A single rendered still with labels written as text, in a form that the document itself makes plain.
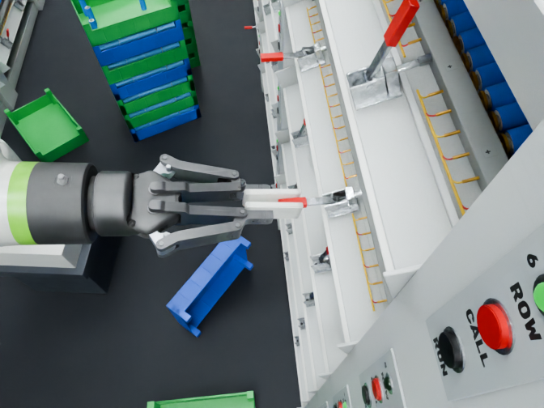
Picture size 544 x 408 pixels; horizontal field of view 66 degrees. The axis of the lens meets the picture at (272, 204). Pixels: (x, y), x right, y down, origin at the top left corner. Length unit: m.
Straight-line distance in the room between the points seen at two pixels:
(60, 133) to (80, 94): 0.23
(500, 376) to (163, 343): 1.31
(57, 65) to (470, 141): 2.13
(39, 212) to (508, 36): 0.43
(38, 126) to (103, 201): 1.60
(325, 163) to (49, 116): 1.65
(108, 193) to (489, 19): 0.38
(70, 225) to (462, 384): 0.39
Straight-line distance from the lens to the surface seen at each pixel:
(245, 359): 1.39
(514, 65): 0.18
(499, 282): 0.17
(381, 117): 0.37
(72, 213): 0.47
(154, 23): 1.53
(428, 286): 0.24
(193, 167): 0.52
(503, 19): 0.19
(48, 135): 2.01
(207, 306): 1.44
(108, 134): 1.91
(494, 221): 0.18
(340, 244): 0.52
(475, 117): 0.33
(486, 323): 0.18
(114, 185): 0.48
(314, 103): 0.65
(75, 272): 1.29
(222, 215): 0.48
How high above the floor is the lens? 1.37
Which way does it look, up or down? 60 degrees down
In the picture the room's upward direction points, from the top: straight up
